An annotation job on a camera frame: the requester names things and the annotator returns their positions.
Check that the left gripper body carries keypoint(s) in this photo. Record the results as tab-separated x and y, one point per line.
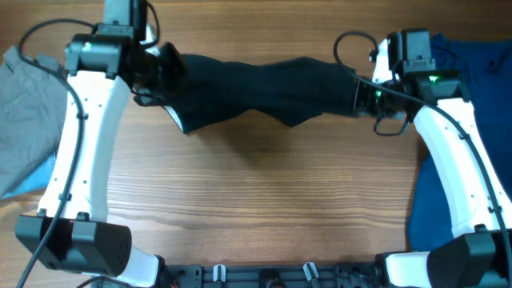
169	70

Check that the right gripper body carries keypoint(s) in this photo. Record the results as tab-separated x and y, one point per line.
361	96

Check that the black t-shirt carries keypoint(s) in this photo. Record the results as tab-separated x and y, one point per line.
291	91

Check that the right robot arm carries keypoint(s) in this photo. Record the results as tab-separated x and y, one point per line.
437	102

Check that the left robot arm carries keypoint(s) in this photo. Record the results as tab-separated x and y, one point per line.
70	231

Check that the blue shirt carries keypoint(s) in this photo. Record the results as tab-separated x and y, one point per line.
486	67

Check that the grey folded trousers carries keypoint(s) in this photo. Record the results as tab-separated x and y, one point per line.
33	110

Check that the light blue jeans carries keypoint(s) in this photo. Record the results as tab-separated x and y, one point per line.
37	180

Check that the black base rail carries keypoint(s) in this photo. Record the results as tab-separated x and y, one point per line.
309	275

